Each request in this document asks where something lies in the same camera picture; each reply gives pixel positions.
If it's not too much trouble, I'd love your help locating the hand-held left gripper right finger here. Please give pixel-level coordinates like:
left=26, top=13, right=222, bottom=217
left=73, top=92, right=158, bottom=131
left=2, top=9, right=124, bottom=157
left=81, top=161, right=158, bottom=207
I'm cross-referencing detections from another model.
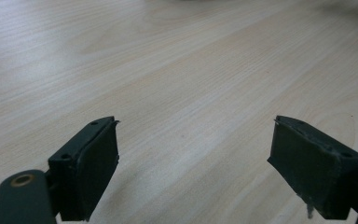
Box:
left=266, top=115, right=358, bottom=221

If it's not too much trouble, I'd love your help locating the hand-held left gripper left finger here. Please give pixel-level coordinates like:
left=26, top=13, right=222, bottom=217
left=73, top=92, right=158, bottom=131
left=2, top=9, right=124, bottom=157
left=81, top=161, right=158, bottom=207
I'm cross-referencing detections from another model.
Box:
left=47, top=116, right=120, bottom=222

